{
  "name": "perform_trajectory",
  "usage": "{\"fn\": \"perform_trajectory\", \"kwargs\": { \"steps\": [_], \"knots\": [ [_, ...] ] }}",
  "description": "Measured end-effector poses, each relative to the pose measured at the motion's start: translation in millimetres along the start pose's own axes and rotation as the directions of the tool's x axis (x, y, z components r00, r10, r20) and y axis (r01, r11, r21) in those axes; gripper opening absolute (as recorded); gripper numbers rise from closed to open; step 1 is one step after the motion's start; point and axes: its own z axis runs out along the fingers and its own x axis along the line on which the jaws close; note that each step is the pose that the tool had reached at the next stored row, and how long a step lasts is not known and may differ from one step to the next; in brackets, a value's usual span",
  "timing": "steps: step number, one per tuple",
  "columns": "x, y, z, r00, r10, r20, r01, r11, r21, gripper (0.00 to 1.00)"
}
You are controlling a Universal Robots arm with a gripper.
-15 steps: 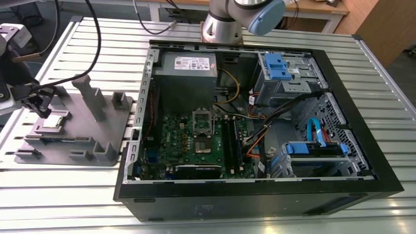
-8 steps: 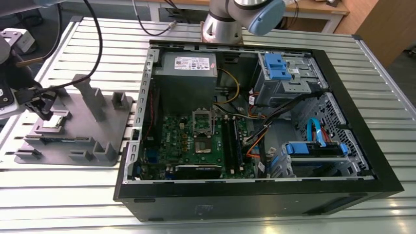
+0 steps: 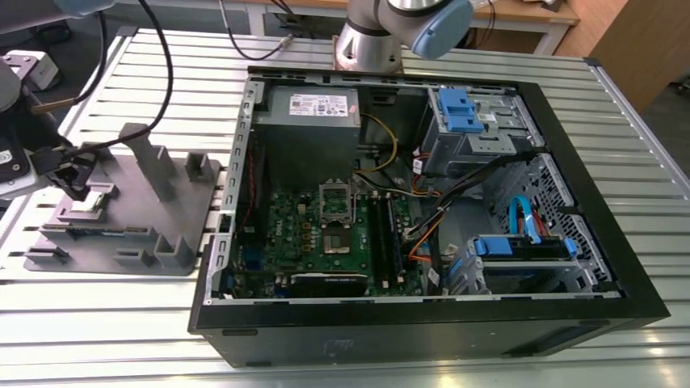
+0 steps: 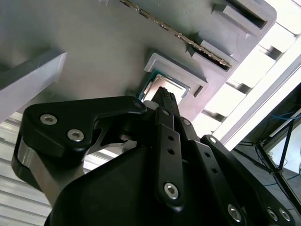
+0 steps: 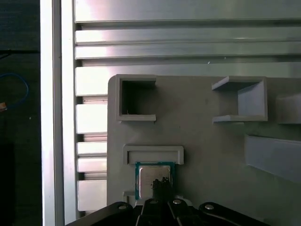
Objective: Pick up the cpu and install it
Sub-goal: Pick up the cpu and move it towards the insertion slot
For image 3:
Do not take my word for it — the blue plastic drive bracket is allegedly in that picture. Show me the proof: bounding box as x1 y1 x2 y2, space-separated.
438 86 486 133

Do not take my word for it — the CPU socket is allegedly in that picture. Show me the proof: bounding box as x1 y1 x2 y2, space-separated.
320 226 358 256

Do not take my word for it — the grey power supply unit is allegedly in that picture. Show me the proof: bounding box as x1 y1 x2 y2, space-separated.
251 85 363 191

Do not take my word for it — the blue plastic clip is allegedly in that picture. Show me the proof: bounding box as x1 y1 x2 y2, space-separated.
446 257 468 295

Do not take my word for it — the yellow power wire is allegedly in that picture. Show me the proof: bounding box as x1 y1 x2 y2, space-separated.
354 112 400 175

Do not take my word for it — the green RAM stick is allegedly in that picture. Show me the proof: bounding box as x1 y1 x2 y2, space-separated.
41 224 154 240

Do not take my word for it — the orange SATA cable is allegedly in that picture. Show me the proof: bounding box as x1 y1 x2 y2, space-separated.
407 224 440 264

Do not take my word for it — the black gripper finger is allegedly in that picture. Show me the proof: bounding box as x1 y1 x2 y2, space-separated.
56 163 92 203

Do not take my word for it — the silver CPU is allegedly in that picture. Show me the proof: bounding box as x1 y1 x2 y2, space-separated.
69 192 108 214

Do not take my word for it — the NVIDIA graphics card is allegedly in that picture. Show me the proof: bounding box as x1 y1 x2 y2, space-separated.
274 269 374 299

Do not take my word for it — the black PC case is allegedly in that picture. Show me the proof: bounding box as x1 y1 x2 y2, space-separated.
186 64 673 369

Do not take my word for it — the white box on wrist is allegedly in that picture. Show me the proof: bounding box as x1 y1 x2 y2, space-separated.
3 49 59 91

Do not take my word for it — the grey parts rack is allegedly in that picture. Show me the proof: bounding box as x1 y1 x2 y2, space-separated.
21 122 226 278

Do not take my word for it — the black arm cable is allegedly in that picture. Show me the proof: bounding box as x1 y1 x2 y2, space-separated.
31 0 176 175
218 0 298 53

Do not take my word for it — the blue SATA cable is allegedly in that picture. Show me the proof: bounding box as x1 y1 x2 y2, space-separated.
507 194 545 246

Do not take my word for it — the silver camera on black bracket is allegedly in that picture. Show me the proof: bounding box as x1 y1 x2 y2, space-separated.
0 137 35 200

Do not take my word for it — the green motherboard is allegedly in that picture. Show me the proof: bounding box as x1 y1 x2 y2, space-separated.
235 177 432 301

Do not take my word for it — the black cable bundle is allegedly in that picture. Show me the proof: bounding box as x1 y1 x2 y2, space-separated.
403 151 543 239

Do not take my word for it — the black chair base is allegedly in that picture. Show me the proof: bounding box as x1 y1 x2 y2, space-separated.
667 71 690 98

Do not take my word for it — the grey metal drive cage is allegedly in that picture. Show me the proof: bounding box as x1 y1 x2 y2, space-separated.
418 85 546 179

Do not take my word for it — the grey metal disk bay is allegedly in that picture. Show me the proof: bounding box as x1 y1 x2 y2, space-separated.
439 234 619 298

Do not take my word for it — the metal socket cover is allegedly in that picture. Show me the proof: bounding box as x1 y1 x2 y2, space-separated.
318 177 358 228

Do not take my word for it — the black hard disk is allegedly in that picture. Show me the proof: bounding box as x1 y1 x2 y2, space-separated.
509 238 570 262

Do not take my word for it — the black RAM slot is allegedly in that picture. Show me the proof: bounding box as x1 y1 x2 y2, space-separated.
364 191 382 287
370 191 390 288
376 192 395 286

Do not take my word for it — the wooden cabinet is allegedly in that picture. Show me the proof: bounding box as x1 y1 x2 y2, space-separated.
554 0 690 116

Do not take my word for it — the blue disk carrier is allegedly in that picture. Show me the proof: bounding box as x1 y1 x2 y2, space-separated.
470 236 579 262

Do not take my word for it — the white-framed wooden desk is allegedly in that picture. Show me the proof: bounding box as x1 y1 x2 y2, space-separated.
247 0 351 40
467 0 582 57

